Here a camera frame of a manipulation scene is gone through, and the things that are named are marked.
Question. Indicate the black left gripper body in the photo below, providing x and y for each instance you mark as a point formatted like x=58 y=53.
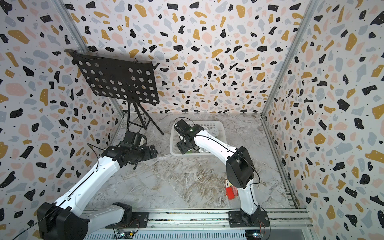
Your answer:
x=143 y=154

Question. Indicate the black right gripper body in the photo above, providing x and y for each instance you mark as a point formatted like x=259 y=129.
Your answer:
x=182 y=145

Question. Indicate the white lid yogurt cup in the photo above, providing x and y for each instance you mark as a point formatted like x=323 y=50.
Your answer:
x=203 y=150
x=214 y=132

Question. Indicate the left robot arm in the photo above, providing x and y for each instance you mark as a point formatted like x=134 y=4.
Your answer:
x=65 y=218

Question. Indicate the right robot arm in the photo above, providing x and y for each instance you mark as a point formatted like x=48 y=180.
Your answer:
x=239 y=165

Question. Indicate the black perforated music stand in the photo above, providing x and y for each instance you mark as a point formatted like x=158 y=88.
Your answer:
x=132 y=82

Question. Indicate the red lighter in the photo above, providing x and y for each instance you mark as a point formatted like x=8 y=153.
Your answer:
x=231 y=192

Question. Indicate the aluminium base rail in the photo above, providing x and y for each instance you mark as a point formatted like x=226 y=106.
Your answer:
x=211 y=224

